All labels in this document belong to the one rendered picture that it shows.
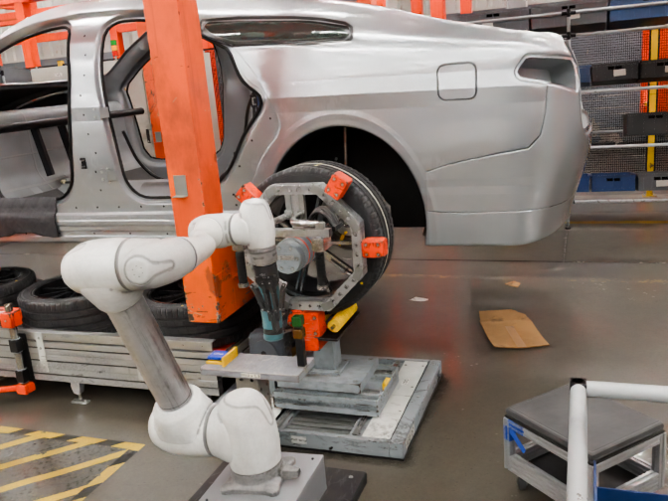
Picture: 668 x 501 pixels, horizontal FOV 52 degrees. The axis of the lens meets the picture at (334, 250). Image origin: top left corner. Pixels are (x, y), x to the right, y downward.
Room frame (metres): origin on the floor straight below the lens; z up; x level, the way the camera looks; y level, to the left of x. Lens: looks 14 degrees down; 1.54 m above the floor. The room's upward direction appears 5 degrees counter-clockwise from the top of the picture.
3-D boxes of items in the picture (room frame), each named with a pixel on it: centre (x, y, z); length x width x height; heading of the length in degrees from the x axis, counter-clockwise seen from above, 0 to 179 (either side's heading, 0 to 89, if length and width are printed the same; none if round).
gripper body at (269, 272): (2.13, 0.22, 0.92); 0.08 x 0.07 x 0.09; 73
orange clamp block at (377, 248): (2.67, -0.17, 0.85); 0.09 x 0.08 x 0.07; 69
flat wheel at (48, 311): (3.74, 1.47, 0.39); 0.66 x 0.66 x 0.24
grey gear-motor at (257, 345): (3.13, 0.29, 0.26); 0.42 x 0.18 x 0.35; 159
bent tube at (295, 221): (2.62, 0.08, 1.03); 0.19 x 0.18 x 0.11; 159
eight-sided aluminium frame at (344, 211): (2.77, 0.13, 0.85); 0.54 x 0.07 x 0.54; 69
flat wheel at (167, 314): (3.47, 0.75, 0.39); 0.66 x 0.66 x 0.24
